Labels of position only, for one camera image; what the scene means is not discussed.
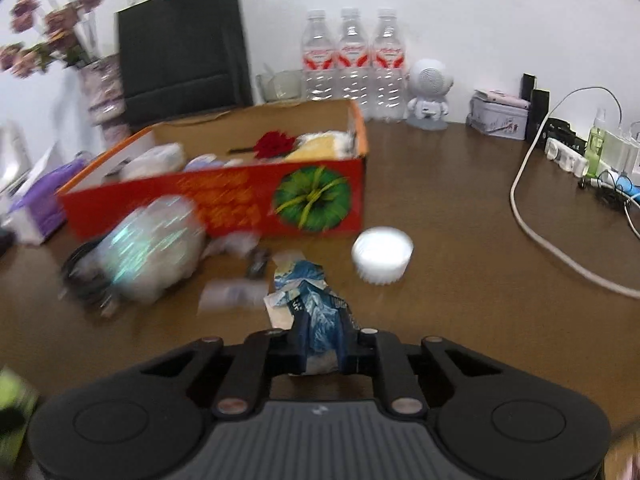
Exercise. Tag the tall black box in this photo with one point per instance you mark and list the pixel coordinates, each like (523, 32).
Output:
(539, 115)

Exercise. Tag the blue patterned snack packet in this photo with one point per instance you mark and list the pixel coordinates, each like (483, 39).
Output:
(310, 290)

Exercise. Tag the small black box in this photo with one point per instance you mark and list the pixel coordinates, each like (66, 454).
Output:
(529, 85)

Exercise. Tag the white power strip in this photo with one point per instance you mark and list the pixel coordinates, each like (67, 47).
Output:
(567, 157)

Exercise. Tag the grey tin box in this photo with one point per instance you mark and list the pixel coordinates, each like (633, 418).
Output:
(495, 122)

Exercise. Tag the white robot speaker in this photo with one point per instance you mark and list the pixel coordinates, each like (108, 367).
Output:
(430, 80)

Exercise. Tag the clear water bottle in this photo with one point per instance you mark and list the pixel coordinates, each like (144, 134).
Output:
(317, 55)
(354, 60)
(389, 60)

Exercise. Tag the green white tissue packet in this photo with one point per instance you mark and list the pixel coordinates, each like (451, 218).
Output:
(17, 400)

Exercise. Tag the mottled purple vase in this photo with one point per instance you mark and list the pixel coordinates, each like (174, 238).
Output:
(102, 90)

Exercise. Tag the glass cup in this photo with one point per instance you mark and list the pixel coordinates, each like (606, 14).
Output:
(285, 85)

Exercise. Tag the white charger box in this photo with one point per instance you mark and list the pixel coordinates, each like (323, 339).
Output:
(622, 150)

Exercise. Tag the dark blue case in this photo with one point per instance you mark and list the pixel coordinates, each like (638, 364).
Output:
(5, 242)

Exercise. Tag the red fabric rose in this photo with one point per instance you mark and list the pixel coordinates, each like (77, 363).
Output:
(272, 144)

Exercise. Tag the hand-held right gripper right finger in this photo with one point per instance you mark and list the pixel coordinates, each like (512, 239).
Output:
(345, 332)

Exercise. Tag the orange cardboard box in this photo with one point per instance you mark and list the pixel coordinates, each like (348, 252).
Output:
(225, 205)

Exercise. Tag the black paper bag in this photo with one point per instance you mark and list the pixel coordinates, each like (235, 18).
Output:
(185, 50)

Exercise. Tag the pink white small device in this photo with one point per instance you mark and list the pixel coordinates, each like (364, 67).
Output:
(500, 97)

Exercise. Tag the blue small gadget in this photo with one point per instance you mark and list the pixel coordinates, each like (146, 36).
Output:
(620, 183)

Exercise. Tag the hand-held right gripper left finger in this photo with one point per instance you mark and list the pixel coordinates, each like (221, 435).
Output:
(299, 332)

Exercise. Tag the iridescent plastic ball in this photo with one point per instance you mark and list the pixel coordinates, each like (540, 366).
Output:
(150, 245)

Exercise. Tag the purple tissue box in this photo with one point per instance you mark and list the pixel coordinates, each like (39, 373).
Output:
(45, 195)

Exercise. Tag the yellow white plush toy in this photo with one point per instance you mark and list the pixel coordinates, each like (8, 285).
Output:
(320, 147)

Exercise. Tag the white ribbed lid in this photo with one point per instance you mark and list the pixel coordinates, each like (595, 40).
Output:
(382, 255)

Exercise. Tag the white tissue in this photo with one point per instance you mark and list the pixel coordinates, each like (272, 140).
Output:
(155, 157)

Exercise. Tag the green spray bottle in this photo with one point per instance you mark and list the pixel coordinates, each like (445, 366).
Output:
(596, 145)

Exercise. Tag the dried pink flower bouquet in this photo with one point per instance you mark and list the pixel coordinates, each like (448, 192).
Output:
(65, 20)

